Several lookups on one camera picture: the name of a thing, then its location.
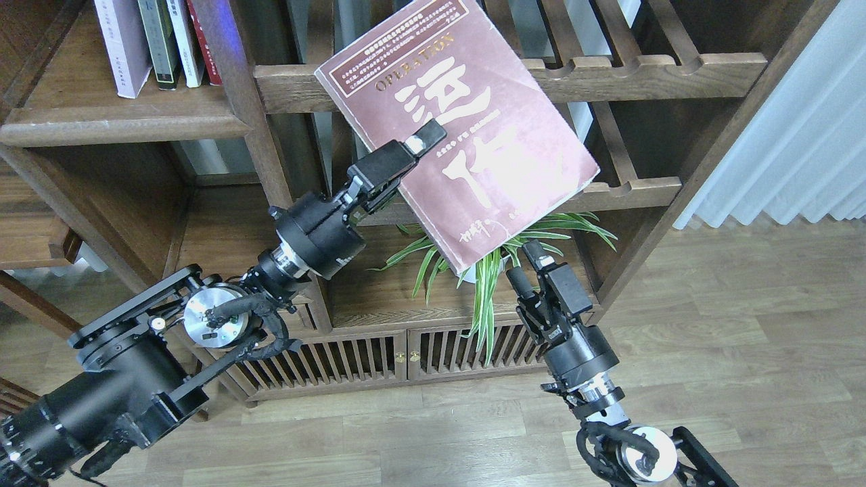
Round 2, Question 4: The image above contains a yellow and black book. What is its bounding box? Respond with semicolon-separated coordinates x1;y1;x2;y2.
138;1;180;91

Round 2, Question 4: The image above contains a dark maroon book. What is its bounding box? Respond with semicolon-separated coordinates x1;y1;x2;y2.
315;1;599;273

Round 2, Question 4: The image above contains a green spider plant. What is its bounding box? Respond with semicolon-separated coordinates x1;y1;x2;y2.
372;212;618;364

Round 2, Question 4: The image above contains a white curtain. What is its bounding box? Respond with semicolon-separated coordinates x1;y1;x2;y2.
673;1;865;230

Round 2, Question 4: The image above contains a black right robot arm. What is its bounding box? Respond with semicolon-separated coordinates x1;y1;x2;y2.
507;239;735;486

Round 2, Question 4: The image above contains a pale purple book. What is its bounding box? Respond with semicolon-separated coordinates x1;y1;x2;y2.
95;1;152;99

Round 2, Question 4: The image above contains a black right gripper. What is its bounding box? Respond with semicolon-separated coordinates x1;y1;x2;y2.
506;239;619;394

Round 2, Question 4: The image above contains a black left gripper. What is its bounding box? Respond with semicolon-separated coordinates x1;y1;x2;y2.
268;119;447;281

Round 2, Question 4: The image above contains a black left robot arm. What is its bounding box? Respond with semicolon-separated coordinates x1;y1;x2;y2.
2;120;447;486

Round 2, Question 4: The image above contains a dark wooden bookshelf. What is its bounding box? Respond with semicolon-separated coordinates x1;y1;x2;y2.
2;1;836;404

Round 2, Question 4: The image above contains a white upright book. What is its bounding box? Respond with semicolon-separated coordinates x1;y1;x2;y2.
167;0;205;87

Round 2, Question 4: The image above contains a red upright book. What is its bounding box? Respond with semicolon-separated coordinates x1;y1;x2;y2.
186;0;223;86

